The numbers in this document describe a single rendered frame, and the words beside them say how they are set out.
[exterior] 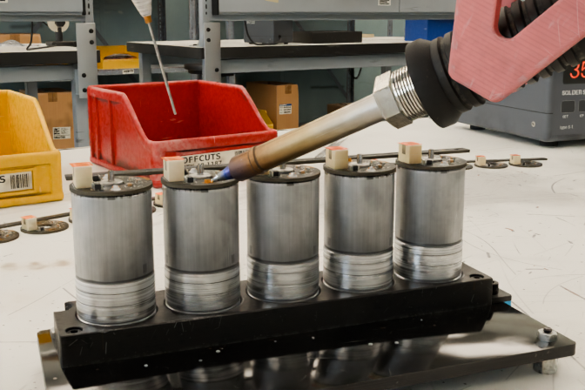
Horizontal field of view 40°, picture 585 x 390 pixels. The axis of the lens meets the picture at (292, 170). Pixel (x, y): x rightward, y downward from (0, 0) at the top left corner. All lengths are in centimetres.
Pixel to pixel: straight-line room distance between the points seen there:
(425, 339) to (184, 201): 9
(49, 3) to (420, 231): 235
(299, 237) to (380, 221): 3
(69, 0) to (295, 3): 82
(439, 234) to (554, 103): 44
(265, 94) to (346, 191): 475
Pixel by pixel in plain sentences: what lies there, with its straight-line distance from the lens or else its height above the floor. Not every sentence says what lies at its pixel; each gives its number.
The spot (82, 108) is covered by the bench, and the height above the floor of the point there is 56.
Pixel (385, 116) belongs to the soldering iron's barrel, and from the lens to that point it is 22.
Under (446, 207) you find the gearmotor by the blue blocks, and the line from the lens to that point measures 28.
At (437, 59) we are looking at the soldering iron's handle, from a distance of 21.
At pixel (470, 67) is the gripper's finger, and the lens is 20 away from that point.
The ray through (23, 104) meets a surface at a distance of 58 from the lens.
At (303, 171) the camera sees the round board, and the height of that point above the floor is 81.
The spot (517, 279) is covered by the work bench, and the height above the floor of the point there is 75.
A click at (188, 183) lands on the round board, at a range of 25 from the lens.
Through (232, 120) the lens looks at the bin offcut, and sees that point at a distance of 63.
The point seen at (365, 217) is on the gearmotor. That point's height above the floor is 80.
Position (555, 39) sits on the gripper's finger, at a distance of 20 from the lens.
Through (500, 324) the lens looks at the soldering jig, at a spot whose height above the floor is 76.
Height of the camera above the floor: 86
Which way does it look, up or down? 11 degrees down
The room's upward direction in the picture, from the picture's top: straight up
